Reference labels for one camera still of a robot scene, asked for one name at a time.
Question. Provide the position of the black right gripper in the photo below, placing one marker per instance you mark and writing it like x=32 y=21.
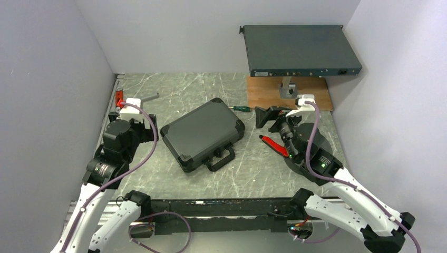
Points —
x=271 y=113

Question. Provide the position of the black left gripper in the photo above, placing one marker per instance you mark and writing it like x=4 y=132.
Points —
x=147 y=134

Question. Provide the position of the black foam-lined carrying case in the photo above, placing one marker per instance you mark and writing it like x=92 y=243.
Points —
x=204 y=136

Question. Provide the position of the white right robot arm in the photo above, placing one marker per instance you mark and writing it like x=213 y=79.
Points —
x=378 y=226

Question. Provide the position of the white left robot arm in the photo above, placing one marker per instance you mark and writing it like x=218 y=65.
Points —
x=104 y=173

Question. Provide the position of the small grey metal bar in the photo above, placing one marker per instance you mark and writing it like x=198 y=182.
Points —
x=150 y=97

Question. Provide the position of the plywood base board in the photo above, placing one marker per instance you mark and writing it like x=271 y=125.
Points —
x=264 y=92

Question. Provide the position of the green-handled screwdriver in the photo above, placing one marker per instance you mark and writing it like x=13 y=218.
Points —
x=241 y=108

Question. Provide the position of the metal device stand bracket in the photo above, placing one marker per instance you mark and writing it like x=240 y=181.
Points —
x=287 y=88

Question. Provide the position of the red-handled adjustable wrench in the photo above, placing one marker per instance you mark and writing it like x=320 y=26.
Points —
x=119 y=95

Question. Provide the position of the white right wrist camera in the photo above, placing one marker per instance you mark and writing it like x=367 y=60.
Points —
x=302 y=107

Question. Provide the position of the grey rack-mount network device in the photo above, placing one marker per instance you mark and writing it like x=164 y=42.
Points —
x=299 y=50

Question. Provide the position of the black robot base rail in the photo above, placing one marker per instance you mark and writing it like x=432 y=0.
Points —
x=168 y=216

